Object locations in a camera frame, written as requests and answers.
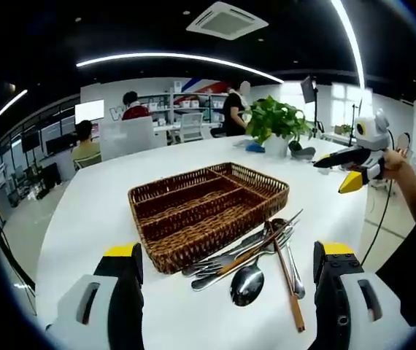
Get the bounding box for long ceiling light strip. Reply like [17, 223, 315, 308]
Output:
[75, 52, 285, 85]

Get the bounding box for silver utensil with rounded handle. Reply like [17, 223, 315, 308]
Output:
[285, 233, 307, 300]

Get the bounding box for green potted plant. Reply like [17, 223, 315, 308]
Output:
[245, 95, 317, 158]

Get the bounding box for short ceiling light strip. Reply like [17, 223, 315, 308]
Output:
[0, 89, 29, 117]

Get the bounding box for black and grey object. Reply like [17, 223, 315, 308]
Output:
[288, 140, 317, 162]

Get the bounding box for studio light on stand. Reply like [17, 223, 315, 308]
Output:
[300, 75, 326, 140]

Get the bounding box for brown wicker storage basket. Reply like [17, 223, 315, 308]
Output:
[127, 162, 290, 275]

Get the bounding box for silver spoon with large bowl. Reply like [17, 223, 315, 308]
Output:
[231, 233, 289, 307]

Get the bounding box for white storage shelf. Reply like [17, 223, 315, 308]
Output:
[169, 90, 228, 127]

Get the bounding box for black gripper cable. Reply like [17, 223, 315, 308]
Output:
[360, 178, 393, 265]

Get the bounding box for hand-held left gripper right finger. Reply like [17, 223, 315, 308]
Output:
[313, 239, 416, 350]

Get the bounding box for white office chair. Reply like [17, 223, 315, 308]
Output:
[180, 112, 205, 144]

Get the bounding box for ceiling air vent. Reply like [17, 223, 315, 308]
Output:
[185, 1, 270, 42]

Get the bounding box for small silver spoon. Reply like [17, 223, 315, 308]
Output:
[269, 217, 293, 236]

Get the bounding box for round brown mirror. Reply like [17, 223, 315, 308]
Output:
[396, 131, 412, 155]

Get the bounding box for curved ceiling light strip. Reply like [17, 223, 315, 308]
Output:
[329, 0, 366, 90]

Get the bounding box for silver knife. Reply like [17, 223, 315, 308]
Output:
[191, 251, 271, 292]

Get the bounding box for white monitor screen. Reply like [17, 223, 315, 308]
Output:
[74, 98, 105, 125]

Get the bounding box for person's right hand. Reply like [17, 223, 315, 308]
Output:
[382, 147, 410, 180]

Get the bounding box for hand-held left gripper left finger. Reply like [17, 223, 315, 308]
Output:
[45, 242, 145, 350]

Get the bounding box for long wooden-handled utensil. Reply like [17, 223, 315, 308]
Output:
[265, 219, 307, 333]

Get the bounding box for black strap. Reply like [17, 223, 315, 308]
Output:
[0, 225, 38, 316]

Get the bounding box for white partition panel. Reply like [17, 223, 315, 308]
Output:
[99, 116, 155, 162]

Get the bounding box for silver fork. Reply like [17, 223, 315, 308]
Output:
[181, 233, 267, 279]

